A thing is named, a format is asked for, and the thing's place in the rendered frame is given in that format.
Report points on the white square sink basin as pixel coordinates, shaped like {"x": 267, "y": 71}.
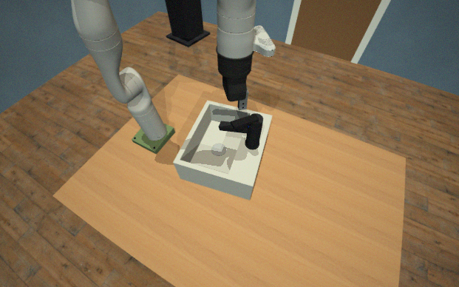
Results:
{"x": 219, "y": 159}

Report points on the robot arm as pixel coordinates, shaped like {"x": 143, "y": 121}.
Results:
{"x": 98, "y": 29}

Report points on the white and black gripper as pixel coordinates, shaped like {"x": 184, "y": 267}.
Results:
{"x": 234, "y": 55}

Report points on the black mixer tap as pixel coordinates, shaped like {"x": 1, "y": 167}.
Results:
{"x": 252, "y": 125}

